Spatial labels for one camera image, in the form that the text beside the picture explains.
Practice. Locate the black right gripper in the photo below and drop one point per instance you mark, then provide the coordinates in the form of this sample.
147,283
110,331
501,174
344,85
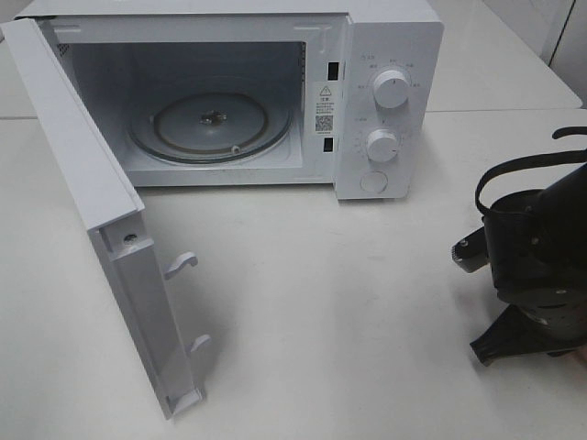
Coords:
542,323

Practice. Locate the white round door button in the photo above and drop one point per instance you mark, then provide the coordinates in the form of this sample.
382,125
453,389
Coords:
374,182

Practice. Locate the white microwave knob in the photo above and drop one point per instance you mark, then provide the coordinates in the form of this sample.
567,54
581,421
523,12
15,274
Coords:
390,88
382,145

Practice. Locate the white microwave door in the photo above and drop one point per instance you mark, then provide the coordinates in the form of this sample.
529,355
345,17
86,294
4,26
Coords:
111,211

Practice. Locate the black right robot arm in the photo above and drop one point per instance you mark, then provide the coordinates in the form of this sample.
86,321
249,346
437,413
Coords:
536,248

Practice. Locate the white microwave oven body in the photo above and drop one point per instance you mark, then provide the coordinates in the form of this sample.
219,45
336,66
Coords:
128,53

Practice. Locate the white warning label sticker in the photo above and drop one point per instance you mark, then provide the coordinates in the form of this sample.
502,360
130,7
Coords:
325,100

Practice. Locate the glass microwave turntable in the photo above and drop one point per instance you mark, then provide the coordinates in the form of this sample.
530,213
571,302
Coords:
209,128

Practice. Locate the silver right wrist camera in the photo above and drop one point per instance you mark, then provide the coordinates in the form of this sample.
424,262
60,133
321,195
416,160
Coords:
470,253

